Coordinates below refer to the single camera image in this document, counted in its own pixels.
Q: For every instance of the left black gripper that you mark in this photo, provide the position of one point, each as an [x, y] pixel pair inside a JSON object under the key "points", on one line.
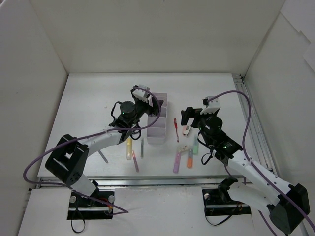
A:
{"points": [[152, 105]]}

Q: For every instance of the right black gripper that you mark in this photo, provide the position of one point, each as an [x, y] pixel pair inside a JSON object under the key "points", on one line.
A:
{"points": [[189, 115]]}

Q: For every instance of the red pen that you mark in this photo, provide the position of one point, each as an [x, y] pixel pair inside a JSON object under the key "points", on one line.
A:
{"points": [[176, 129]]}

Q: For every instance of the dark green pen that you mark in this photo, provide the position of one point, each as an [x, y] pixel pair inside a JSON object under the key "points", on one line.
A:
{"points": [[142, 148]]}

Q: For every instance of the pink pen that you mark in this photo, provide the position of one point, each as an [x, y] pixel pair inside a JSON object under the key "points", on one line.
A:
{"points": [[135, 161]]}

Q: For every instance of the grey purple pen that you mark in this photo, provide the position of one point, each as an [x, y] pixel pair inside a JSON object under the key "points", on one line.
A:
{"points": [[103, 157]]}

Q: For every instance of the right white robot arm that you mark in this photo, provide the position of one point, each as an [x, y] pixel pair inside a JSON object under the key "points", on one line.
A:
{"points": [[287, 205]]}

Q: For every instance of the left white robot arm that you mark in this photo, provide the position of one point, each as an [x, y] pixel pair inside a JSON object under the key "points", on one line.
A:
{"points": [[67, 162]]}

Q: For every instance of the white compartment organizer box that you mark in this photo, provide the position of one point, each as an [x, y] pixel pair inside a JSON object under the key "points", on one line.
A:
{"points": [[156, 134]]}

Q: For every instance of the green highlighter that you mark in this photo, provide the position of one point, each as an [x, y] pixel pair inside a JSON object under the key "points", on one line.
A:
{"points": [[195, 145]]}

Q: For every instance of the small white eraser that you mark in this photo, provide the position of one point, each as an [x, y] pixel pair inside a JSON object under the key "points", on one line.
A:
{"points": [[183, 149]]}

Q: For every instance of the yellow highlighter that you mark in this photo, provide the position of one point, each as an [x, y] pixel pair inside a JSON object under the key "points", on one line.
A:
{"points": [[129, 149]]}

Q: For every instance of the orange highlighter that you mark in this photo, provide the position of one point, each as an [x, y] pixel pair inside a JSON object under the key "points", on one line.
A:
{"points": [[190, 158]]}

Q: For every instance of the purple highlighter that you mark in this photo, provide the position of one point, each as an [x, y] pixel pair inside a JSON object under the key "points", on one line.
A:
{"points": [[177, 163]]}

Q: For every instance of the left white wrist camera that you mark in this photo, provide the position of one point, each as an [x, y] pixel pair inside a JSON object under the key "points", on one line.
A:
{"points": [[140, 92]]}

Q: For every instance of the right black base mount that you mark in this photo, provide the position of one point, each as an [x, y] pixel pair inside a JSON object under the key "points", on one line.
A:
{"points": [[215, 206]]}

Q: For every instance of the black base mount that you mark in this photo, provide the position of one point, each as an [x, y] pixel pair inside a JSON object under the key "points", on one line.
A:
{"points": [[215, 206], [82, 208]]}

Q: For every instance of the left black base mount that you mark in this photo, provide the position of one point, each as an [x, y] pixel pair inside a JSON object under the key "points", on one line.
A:
{"points": [[82, 208]]}

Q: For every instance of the front aluminium rail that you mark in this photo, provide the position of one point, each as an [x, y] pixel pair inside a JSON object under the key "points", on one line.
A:
{"points": [[180, 181]]}

